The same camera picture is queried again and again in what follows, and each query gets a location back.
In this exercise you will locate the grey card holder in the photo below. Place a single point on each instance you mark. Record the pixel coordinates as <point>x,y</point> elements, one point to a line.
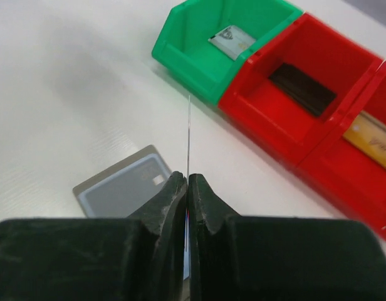
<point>122,188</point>

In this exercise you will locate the red plastic bin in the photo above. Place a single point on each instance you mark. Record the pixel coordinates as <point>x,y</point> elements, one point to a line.
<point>342,173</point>
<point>275,121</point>

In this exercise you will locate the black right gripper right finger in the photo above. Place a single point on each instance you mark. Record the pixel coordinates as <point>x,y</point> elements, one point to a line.
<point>235,257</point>

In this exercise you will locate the right red plastic bin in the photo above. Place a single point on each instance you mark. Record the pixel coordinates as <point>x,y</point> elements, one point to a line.
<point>342,173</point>

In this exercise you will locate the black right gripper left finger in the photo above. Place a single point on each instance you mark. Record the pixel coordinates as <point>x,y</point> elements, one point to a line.
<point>140,257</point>

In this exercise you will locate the green plastic bin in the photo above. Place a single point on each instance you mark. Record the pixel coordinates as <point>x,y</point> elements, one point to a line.
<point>183,47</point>

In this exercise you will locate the black card in bin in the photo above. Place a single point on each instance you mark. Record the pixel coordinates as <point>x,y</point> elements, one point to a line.
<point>304,89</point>

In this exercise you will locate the gold credit card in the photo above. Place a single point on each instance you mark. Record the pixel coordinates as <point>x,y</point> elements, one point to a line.
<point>368,134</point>

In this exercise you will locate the white blue credit card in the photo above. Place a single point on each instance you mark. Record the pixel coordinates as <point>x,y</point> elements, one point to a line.
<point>186,244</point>

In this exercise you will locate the middle red plastic bin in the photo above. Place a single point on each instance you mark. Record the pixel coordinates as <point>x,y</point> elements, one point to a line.
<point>275,121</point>

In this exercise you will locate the silver VIP card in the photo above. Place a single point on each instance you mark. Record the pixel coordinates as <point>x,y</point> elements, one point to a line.
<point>232,41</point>

